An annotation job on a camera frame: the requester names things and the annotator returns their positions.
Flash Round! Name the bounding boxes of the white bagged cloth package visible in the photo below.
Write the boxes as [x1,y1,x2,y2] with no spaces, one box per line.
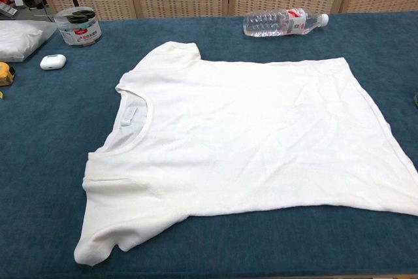
[0,20,58,63]

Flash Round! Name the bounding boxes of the small grey box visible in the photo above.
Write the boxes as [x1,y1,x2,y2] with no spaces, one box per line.
[0,0,18,18]

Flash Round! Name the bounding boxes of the white t-shirt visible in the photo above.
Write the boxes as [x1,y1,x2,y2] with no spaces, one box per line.
[73,41,418,267]

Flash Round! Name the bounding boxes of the white earbuds case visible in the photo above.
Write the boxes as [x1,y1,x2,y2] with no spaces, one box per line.
[39,54,67,71]

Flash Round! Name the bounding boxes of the black-handled scissors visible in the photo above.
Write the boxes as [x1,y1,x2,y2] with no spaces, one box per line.
[32,9,97,25]

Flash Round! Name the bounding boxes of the blue table mat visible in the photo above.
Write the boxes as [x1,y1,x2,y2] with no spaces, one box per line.
[0,10,418,279]

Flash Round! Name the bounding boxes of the yellow tape measure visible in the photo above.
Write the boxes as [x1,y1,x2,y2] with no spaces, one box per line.
[0,61,16,100]

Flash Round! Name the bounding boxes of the clear plastic water bottle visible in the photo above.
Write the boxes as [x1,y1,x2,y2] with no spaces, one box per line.
[242,7,330,38]

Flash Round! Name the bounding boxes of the clear round plastic jar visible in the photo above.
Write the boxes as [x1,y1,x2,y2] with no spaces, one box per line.
[54,6,103,48]

